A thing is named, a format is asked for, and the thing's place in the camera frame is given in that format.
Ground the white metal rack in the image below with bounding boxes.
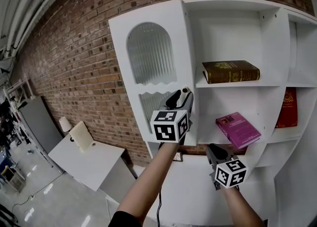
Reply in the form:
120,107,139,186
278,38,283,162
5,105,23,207
3,74,35,108

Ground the cream rectangular block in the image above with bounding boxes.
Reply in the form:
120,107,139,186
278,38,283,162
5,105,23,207
68,121,95,152

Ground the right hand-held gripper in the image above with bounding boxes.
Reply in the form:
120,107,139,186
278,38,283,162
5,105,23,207
206,143,249,191

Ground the dark brown gold-print book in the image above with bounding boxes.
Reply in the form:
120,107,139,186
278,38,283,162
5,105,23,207
202,60,261,85

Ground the group of white ceiling pipes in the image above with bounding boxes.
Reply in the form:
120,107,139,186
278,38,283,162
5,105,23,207
0,0,82,58

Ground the purple book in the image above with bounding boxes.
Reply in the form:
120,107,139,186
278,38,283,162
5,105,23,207
215,111,262,150

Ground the red book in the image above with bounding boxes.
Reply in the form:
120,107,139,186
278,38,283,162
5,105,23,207
274,87,298,129

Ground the person's black sleeve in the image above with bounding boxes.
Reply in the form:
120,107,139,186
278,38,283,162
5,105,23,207
108,210,143,227

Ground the white side table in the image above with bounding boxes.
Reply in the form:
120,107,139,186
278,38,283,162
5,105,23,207
48,134,136,192

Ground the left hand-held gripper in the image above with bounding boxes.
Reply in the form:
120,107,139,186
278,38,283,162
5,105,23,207
150,89,195,145

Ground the person's right forearm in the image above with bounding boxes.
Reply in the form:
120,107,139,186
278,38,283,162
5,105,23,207
221,186,265,227

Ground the black cable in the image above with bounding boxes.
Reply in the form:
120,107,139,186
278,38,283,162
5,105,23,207
156,186,163,227

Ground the white cabinet door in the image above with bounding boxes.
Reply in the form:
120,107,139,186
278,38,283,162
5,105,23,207
108,0,199,147

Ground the person's left forearm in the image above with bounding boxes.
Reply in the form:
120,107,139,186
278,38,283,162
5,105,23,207
116,142,180,222

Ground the white shelf unit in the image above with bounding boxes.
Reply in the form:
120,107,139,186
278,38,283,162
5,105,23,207
106,0,317,227

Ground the small white table lamp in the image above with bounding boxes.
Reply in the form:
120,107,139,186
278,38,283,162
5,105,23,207
58,116,75,142

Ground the grey metal cabinet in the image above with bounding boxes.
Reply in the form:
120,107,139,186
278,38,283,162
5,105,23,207
18,96,64,170

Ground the small metal cart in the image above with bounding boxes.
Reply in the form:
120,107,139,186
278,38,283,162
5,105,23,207
0,165,25,192

